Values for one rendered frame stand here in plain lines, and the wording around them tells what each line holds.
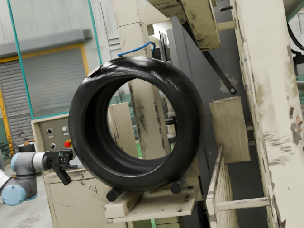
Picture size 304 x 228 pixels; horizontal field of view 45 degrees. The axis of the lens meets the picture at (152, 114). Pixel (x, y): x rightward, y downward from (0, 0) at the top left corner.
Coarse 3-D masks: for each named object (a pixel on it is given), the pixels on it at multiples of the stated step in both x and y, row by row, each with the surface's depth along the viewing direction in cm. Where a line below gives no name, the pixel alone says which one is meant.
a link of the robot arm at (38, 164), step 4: (40, 152) 171; (44, 152) 170; (36, 156) 168; (40, 156) 168; (44, 156) 169; (36, 160) 167; (40, 160) 167; (36, 164) 167; (40, 164) 167; (36, 168) 168; (40, 168) 168; (44, 168) 169
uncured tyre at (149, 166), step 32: (128, 64) 146; (160, 64) 146; (96, 96) 176; (192, 96) 145; (96, 128) 180; (192, 128) 143; (96, 160) 152; (128, 160) 178; (160, 160) 175; (192, 160) 150
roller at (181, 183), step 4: (188, 168) 174; (184, 172) 165; (188, 172) 170; (180, 176) 158; (184, 176) 160; (176, 180) 151; (180, 180) 153; (184, 180) 157; (172, 184) 148; (176, 184) 148; (180, 184) 149; (172, 188) 148; (176, 188) 148; (180, 188) 148; (172, 192) 148; (176, 192) 148
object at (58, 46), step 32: (32, 0) 231; (64, 0) 226; (32, 32) 233; (64, 32) 228; (96, 32) 224; (32, 64) 235; (64, 64) 230; (96, 64) 226; (32, 96) 238; (64, 96) 233
